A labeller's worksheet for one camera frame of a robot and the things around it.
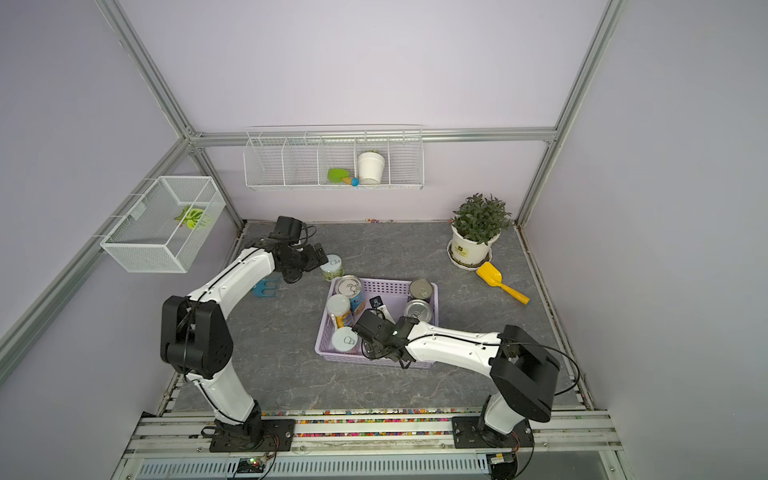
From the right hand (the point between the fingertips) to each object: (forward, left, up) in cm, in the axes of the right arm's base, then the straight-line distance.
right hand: (385, 334), depth 84 cm
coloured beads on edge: (-21, +3, -7) cm, 22 cm away
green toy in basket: (+23, +53, +24) cm, 63 cm away
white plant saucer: (+27, -28, -5) cm, 39 cm away
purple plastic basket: (+16, -3, -4) cm, 16 cm away
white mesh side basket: (+23, +61, +21) cm, 68 cm away
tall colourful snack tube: (+5, +13, +7) cm, 15 cm away
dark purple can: (+12, -10, +4) cm, 17 cm away
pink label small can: (-1, +12, -1) cm, 12 cm away
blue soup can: (+13, +10, +5) cm, 17 cm away
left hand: (+20, +21, +7) cm, 29 cm away
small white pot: (+44, +4, +25) cm, 51 cm away
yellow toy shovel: (+24, -37, -6) cm, 45 cm away
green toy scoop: (+48, +15, +20) cm, 54 cm away
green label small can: (+23, +18, 0) cm, 29 cm away
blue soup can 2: (+6, -10, +4) cm, 12 cm away
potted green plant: (+31, -29, +12) cm, 44 cm away
